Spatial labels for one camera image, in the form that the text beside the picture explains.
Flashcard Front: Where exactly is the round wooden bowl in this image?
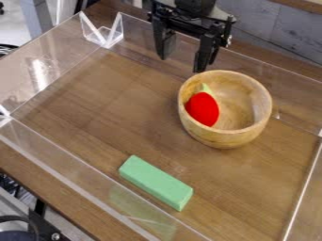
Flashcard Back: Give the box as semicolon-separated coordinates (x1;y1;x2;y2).
178;70;273;149

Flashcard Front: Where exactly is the black clamp under table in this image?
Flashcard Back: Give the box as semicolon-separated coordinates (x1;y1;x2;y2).
0;201;74;241

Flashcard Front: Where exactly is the red plush fruit green leaf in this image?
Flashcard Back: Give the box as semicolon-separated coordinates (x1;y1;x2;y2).
185;83;221;127

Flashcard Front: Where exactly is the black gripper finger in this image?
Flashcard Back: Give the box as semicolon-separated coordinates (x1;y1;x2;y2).
153;16;177;60
194;34;221;72

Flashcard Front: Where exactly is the green rectangular block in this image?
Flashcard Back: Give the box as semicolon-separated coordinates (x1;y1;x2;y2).
118;155;194;212

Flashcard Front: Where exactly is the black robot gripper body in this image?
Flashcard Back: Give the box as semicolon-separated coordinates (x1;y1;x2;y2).
150;0;237;47

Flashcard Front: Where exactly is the clear acrylic tray enclosure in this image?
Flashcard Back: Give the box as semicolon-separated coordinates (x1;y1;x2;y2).
0;14;322;241

